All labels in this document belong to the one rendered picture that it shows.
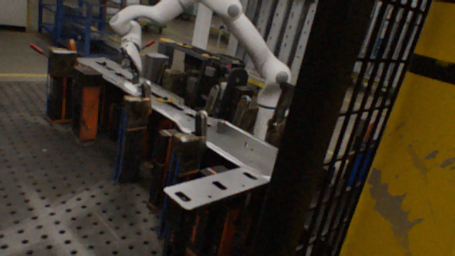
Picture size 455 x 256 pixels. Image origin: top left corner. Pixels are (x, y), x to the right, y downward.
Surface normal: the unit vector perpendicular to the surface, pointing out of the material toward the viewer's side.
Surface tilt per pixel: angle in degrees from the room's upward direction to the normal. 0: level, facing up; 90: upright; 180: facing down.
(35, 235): 0
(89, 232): 0
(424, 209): 90
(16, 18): 90
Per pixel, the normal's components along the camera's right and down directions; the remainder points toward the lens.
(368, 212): -0.71, 0.11
